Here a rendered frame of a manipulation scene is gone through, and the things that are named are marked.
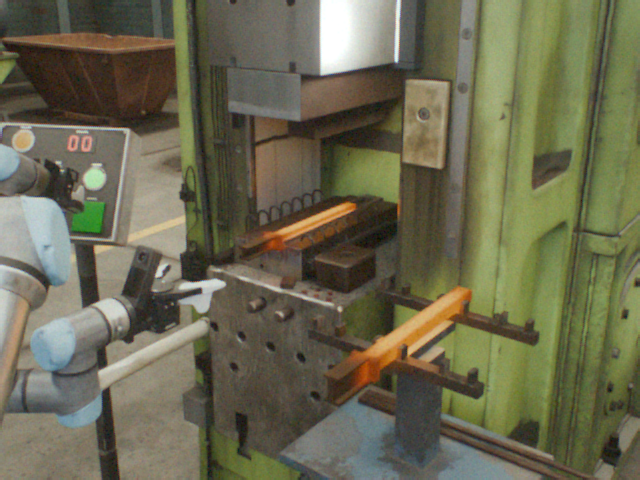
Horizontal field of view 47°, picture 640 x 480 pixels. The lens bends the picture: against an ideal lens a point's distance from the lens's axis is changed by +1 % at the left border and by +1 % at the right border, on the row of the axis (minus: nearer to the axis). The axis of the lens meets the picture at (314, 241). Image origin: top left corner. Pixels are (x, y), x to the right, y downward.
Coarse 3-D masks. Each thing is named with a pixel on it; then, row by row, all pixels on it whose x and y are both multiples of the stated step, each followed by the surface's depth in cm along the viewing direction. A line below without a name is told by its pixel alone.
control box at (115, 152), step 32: (0, 128) 184; (32, 128) 182; (64, 128) 181; (96, 128) 180; (64, 160) 179; (96, 160) 178; (128, 160) 178; (96, 192) 176; (128, 192) 180; (128, 224) 181
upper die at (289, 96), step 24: (240, 72) 156; (264, 72) 152; (360, 72) 164; (384, 72) 172; (240, 96) 158; (264, 96) 154; (288, 96) 150; (312, 96) 151; (336, 96) 158; (360, 96) 166; (384, 96) 174
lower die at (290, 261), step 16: (304, 208) 191; (320, 208) 188; (384, 208) 187; (272, 224) 179; (288, 224) 176; (320, 224) 173; (352, 224) 175; (240, 240) 170; (288, 240) 163; (304, 240) 165; (320, 240) 165; (272, 256) 165; (288, 256) 162; (304, 256) 161; (272, 272) 166; (288, 272) 164; (304, 272) 162
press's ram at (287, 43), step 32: (224, 0) 153; (256, 0) 148; (288, 0) 144; (320, 0) 139; (352, 0) 147; (384, 0) 157; (224, 32) 155; (256, 32) 150; (288, 32) 145; (320, 32) 141; (352, 32) 149; (384, 32) 159; (224, 64) 158; (256, 64) 152; (288, 64) 148; (320, 64) 143; (352, 64) 152
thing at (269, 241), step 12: (348, 204) 185; (312, 216) 176; (324, 216) 176; (288, 228) 167; (300, 228) 168; (252, 240) 159; (264, 240) 159; (276, 240) 161; (252, 252) 157; (264, 252) 159
